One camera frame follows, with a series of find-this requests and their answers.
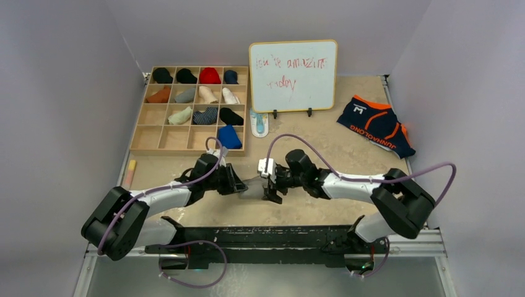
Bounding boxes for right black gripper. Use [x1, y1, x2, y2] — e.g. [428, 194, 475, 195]
[262, 165, 305, 205]

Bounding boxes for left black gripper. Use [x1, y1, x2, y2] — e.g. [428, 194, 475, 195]
[203, 163, 246, 195]

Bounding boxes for navy orange boxer briefs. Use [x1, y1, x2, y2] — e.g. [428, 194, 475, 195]
[337, 95, 416, 159]

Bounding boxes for grey underwear cream waistband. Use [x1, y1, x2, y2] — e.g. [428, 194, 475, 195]
[239, 177, 267, 200]

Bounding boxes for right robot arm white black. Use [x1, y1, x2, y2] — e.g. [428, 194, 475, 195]
[258, 149, 436, 252]

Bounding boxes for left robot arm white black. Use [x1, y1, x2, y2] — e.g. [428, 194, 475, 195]
[80, 153, 248, 260]

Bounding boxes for blue rolled garment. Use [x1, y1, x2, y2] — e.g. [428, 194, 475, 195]
[217, 125, 242, 150]

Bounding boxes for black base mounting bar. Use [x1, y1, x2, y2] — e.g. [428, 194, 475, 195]
[145, 218, 386, 270]

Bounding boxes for white blue whiteboard eraser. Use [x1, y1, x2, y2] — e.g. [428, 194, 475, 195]
[249, 108, 269, 138]

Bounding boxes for black rolled garment third row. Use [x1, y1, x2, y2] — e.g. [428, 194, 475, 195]
[219, 108, 244, 126]

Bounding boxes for navy striped rolled garment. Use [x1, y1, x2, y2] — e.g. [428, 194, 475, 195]
[192, 107, 219, 126]

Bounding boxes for light green rolled garment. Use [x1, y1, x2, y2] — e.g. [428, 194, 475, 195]
[167, 107, 193, 125]

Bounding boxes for white rolled garment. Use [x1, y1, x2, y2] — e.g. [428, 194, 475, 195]
[222, 87, 240, 105]

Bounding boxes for wooden compartment organizer tray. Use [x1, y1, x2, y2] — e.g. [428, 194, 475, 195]
[129, 66, 249, 157]

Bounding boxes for beige rolled garment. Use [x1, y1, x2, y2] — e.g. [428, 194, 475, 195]
[198, 85, 219, 104]

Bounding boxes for grey rolled garment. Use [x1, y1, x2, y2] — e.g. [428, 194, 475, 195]
[175, 87, 196, 104]

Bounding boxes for yellow pink marker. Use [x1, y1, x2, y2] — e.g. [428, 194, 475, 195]
[121, 160, 137, 189]

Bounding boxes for navy rolled garment top row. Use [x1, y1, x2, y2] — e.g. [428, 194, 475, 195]
[223, 69, 238, 84]

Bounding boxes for red rolled garment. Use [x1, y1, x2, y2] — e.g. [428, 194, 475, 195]
[199, 67, 222, 84]

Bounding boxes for rust orange rolled garment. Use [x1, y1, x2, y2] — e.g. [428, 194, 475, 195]
[145, 86, 171, 103]

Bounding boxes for whiteboard with red writing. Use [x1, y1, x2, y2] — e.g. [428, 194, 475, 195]
[249, 40, 338, 113]

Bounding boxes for black rolled garment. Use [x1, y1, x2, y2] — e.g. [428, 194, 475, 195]
[175, 67, 198, 84]
[151, 67, 173, 84]

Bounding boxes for black rolled garment far left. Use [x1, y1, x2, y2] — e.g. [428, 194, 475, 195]
[151, 67, 173, 84]

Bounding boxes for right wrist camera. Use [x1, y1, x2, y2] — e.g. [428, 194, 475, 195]
[258, 158, 276, 183]

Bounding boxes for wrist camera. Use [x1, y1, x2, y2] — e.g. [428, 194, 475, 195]
[206, 148, 228, 166]
[258, 158, 276, 183]

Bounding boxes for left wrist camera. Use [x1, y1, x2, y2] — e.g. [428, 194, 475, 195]
[206, 148, 228, 166]

